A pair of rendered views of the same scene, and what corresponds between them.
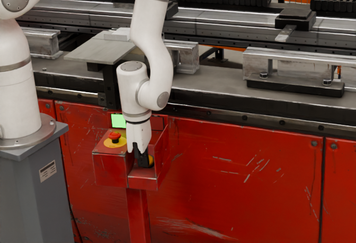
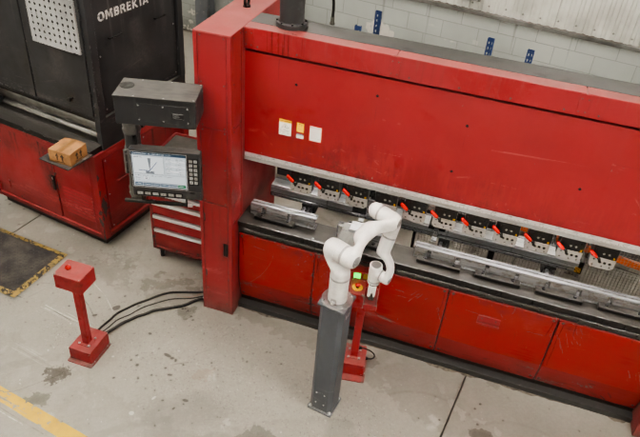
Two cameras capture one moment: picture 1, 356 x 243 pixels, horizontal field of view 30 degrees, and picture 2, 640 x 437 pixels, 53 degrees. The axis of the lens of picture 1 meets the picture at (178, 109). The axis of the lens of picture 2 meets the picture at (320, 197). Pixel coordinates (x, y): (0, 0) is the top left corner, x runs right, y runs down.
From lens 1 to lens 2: 2.58 m
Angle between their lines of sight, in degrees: 13
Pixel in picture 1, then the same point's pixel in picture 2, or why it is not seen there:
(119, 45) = not seen: hidden behind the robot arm
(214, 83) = (400, 257)
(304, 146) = (440, 291)
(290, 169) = (431, 299)
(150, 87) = (386, 276)
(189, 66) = not seen: hidden behind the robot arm
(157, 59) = (390, 265)
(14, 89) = (344, 288)
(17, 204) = (335, 327)
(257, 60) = (422, 249)
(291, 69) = (437, 255)
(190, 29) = not seen: hidden behind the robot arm
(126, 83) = (374, 272)
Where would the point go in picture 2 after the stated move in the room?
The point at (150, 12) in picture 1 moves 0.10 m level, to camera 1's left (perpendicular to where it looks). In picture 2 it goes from (389, 245) to (373, 246)
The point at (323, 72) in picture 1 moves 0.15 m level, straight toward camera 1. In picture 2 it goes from (452, 259) to (453, 274)
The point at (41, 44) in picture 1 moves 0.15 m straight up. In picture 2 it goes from (308, 222) to (310, 205)
